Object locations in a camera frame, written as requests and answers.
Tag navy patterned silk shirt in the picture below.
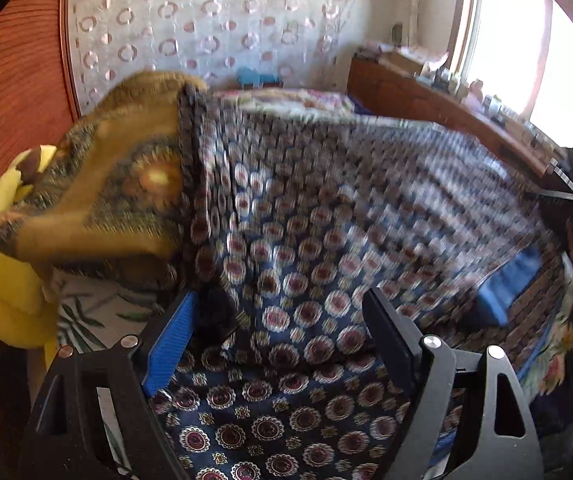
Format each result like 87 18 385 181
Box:
154 92 567 479

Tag palm leaf bedsheet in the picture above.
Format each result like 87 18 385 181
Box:
51 268 168 466

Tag yellow plush toy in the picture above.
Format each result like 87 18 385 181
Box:
0 145 58 363

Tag mustard patterned folded cloth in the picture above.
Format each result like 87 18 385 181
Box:
0 72 208 290

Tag window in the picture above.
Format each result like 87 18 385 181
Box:
459 0 573 152

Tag cardboard box on sideboard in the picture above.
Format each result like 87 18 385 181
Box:
383 46 448 76

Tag wooden sideboard cabinet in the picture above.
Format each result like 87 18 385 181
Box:
347 56 563 191

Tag floral quilt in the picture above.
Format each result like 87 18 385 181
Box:
210 86 358 118

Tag blue toy at headboard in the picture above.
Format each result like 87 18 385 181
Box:
236 67 283 90

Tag wooden louvered wardrobe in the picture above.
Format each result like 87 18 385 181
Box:
0 0 80 176

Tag pink circle sheer curtain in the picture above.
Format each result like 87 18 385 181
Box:
68 0 355 113

